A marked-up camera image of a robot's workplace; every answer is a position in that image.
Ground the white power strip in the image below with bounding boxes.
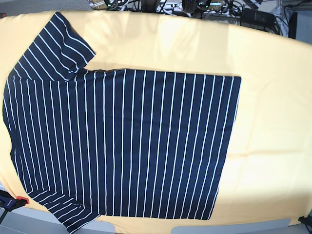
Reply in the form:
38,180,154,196
157,0,223,14

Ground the black power adapter box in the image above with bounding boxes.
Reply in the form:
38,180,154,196
239,8,275,28

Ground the blue red clamp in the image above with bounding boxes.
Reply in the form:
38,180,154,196
0,190,29,212

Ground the black clamp right corner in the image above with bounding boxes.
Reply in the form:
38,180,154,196
298,215,312,234

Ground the navy white striped T-shirt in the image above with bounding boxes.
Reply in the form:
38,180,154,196
2,12,241,234

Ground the yellow table cloth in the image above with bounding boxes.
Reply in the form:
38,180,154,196
0,9,312,234

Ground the black camera stand pole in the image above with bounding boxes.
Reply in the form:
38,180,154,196
140,0,160,13

